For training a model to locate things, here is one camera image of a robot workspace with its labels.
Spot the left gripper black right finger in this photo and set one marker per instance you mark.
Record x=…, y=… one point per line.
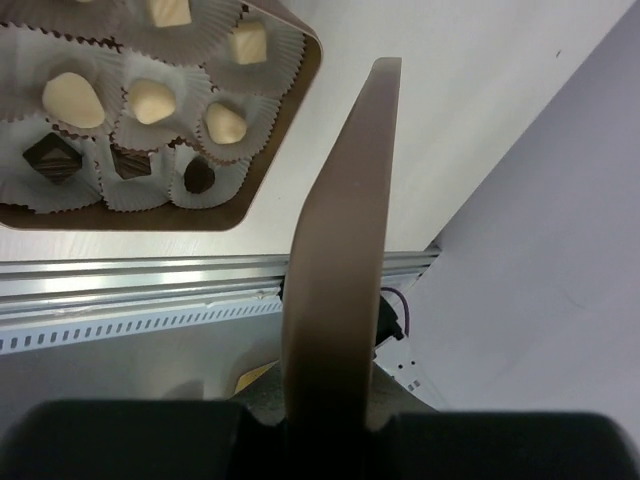
x=411, y=440

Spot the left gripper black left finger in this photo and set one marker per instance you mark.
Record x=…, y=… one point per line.
x=180, y=437

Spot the gold tin lid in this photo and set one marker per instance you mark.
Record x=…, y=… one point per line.
x=332, y=287

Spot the dark round chocolate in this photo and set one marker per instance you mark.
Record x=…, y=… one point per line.
x=198, y=176

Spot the dark square chocolate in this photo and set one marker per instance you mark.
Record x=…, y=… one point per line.
x=53, y=158
x=129, y=165

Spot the white heart chocolate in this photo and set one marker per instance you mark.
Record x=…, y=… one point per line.
x=70, y=98

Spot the white square chocolate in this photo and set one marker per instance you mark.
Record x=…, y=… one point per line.
x=248, y=43
x=169, y=13

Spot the gold chocolate tin box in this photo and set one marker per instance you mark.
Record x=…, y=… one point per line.
x=170, y=217

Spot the white slotted cable duct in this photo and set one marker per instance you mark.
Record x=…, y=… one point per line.
x=47, y=334

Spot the aluminium mounting rail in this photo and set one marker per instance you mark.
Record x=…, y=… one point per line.
x=59, y=286

